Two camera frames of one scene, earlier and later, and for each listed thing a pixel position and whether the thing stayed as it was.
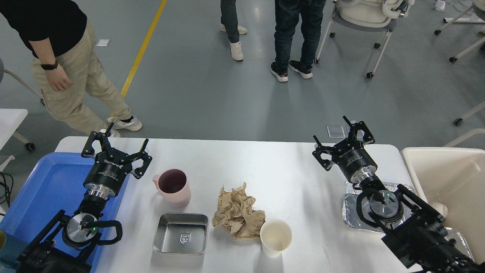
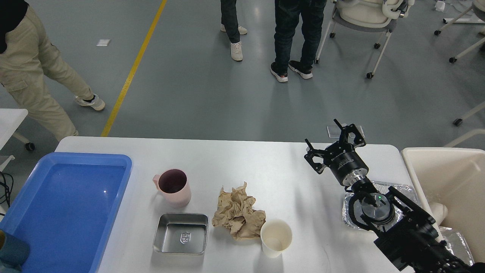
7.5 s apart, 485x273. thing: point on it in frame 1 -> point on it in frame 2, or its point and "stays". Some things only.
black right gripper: [355, 163] -> [346, 164]
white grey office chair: [380, 16] stays
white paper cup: [276, 236] stays
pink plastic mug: [175, 186] stays
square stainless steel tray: [181, 233] stays
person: [75, 87] -> [25, 56]
